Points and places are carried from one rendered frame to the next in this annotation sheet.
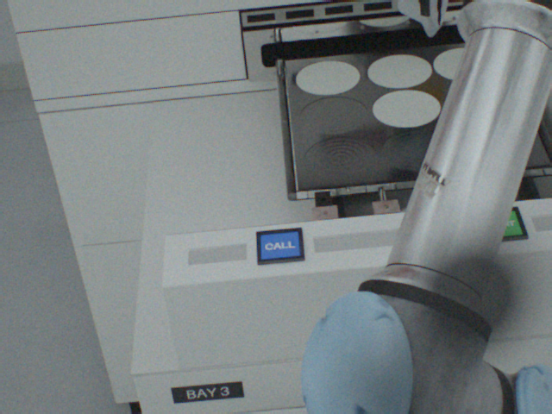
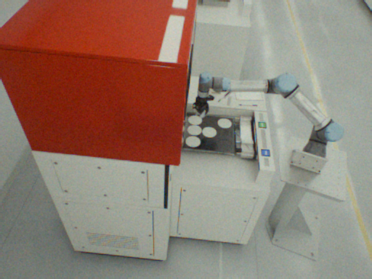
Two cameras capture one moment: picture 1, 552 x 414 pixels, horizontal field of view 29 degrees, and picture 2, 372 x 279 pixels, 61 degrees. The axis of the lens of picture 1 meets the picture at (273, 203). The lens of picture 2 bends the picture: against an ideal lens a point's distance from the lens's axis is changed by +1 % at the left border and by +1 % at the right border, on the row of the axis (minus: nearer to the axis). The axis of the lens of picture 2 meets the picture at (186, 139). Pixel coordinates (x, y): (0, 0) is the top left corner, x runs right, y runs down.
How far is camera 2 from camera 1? 214 cm
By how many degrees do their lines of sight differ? 64
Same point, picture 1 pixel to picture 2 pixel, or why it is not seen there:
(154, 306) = (251, 187)
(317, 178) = (231, 149)
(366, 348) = (338, 127)
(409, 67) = (193, 128)
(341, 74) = (192, 139)
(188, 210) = (220, 178)
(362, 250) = (267, 142)
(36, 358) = not seen: outside the picture
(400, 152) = (224, 136)
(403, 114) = (211, 133)
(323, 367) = (334, 135)
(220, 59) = not seen: hidden behind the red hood
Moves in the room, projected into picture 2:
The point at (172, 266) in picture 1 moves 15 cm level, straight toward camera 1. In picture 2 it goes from (269, 168) to (293, 168)
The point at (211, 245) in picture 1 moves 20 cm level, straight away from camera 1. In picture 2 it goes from (264, 162) to (232, 161)
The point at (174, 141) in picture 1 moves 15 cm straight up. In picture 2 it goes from (192, 178) to (193, 163)
